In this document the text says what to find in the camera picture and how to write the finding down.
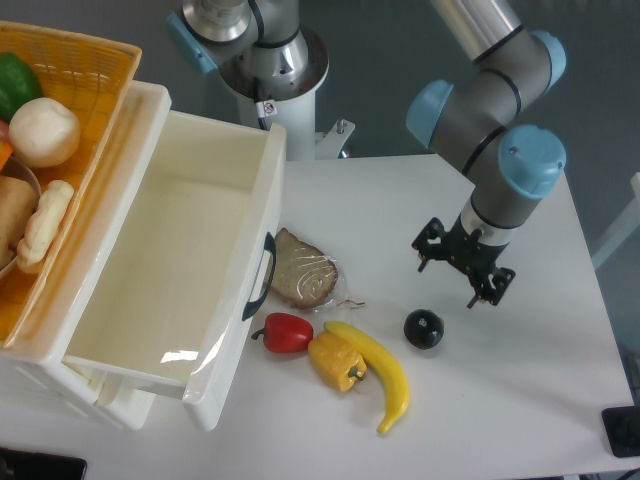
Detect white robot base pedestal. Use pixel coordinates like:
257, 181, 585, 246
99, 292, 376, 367
166, 0, 356, 162

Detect black device bottom left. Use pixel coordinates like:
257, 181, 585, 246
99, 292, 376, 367
1, 448, 87, 480

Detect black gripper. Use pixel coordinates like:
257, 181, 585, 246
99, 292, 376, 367
411, 217, 516, 308

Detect wrapped brown bread slice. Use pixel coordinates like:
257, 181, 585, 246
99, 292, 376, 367
269, 228, 366, 311

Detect yellow bell pepper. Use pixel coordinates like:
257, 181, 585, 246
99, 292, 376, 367
308, 332, 368, 392

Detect red bell pepper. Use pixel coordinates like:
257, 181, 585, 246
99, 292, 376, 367
250, 313, 314, 353

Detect round white bun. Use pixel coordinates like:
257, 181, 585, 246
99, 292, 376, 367
9, 97, 81, 169

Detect orange carrot piece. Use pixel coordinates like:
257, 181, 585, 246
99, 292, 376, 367
0, 141, 13, 170

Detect white frame at right edge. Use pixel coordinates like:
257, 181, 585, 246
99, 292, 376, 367
591, 173, 639, 270

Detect brown bread loaf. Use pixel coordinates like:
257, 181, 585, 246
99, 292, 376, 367
1, 175, 38, 269

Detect black device at right edge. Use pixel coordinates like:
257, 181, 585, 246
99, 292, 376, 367
601, 406, 639, 458

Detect orange woven basket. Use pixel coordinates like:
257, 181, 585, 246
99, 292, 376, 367
1, 20, 142, 344

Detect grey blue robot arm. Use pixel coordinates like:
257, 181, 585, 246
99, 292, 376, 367
406, 1, 567, 305

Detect dark purple mangosteen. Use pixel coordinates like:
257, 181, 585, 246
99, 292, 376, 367
404, 309, 445, 350

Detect white plastic drawer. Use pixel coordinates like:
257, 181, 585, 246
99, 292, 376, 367
65, 111, 287, 431

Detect yellow banana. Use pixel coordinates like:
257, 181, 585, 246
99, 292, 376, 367
324, 320, 410, 435

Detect pale twisted bread roll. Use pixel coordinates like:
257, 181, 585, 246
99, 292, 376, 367
16, 180, 74, 274

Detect white plastic drawer cabinet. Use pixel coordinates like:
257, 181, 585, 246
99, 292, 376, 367
0, 81, 173, 432

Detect green bell pepper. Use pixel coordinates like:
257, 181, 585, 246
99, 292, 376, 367
1, 52, 44, 123

